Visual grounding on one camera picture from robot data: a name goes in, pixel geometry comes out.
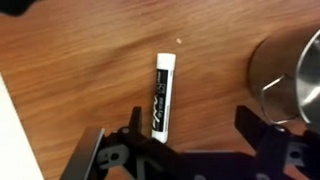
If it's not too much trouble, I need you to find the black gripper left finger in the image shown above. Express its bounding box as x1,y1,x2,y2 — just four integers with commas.
119,105,148,143

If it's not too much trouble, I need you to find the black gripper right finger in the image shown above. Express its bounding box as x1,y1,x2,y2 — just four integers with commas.
234,104,292,163

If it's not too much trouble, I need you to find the white black dry-erase marker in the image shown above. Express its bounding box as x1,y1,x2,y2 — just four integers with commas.
150,52,177,144

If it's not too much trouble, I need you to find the small silver pot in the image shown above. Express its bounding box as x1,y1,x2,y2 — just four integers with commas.
248,28,320,127

